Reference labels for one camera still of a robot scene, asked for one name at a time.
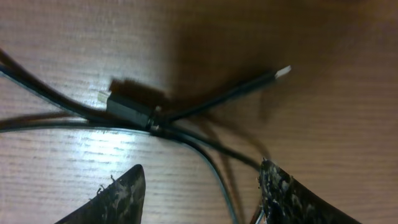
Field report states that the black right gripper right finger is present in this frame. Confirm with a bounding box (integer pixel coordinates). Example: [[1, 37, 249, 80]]
[[259, 159, 359, 224]]

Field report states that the black cable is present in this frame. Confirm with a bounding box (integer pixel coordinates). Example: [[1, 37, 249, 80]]
[[0, 49, 292, 224]]

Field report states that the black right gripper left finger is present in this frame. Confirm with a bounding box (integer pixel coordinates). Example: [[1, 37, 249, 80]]
[[56, 164, 146, 224]]

